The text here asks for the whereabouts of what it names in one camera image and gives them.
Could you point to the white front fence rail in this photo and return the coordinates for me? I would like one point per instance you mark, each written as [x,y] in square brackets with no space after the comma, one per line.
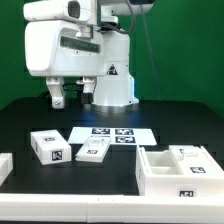
[110,208]

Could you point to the white left fence rail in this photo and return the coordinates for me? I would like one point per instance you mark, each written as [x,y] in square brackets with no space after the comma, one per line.
[6,166]

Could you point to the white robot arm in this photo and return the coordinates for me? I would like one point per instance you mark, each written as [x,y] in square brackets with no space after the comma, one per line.
[115,89]

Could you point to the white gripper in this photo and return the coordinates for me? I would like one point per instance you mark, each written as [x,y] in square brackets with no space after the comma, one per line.
[52,48]

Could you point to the white fence rail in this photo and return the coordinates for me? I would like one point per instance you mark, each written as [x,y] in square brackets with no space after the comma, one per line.
[110,208]
[6,166]

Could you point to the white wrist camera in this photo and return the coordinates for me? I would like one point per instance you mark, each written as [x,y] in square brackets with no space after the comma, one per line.
[82,11]

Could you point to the small white tagged box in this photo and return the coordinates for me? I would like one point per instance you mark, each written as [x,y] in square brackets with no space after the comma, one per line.
[50,147]

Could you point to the white cabinet body box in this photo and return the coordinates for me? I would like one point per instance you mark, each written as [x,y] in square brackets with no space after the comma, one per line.
[158,176]

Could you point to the white door panel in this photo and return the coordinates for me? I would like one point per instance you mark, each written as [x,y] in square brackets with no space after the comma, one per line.
[94,149]
[192,160]

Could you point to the white base tag sheet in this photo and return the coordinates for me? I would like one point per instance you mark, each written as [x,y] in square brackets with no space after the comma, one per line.
[119,136]

